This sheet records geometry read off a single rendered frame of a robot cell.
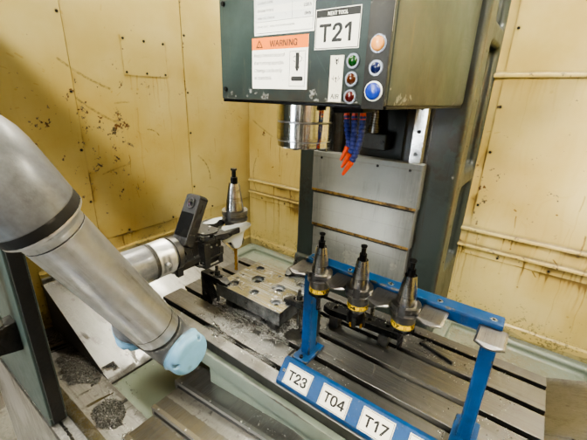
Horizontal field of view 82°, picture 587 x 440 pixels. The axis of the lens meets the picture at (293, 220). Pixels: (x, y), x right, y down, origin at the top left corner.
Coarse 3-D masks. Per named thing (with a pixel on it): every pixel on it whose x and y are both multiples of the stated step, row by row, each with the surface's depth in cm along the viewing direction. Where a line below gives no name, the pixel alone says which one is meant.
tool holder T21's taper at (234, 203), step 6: (228, 186) 81; (234, 186) 80; (228, 192) 81; (234, 192) 81; (240, 192) 82; (228, 198) 81; (234, 198) 81; (240, 198) 82; (228, 204) 82; (234, 204) 81; (240, 204) 82; (228, 210) 82; (234, 210) 81; (240, 210) 82
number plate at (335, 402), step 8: (328, 392) 84; (336, 392) 84; (320, 400) 85; (328, 400) 84; (336, 400) 83; (344, 400) 82; (328, 408) 83; (336, 408) 82; (344, 408) 81; (344, 416) 81
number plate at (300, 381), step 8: (288, 368) 91; (296, 368) 90; (288, 376) 90; (296, 376) 89; (304, 376) 89; (312, 376) 88; (288, 384) 90; (296, 384) 89; (304, 384) 88; (304, 392) 87
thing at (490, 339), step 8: (480, 328) 67; (488, 328) 67; (480, 336) 65; (488, 336) 65; (496, 336) 65; (504, 336) 65; (480, 344) 63; (488, 344) 63; (496, 344) 63; (504, 344) 63; (496, 352) 62; (504, 352) 61
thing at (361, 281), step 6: (360, 264) 76; (366, 264) 76; (354, 270) 78; (360, 270) 76; (366, 270) 76; (354, 276) 78; (360, 276) 77; (366, 276) 77; (354, 282) 78; (360, 282) 77; (366, 282) 77; (354, 288) 78; (360, 288) 77; (366, 288) 77
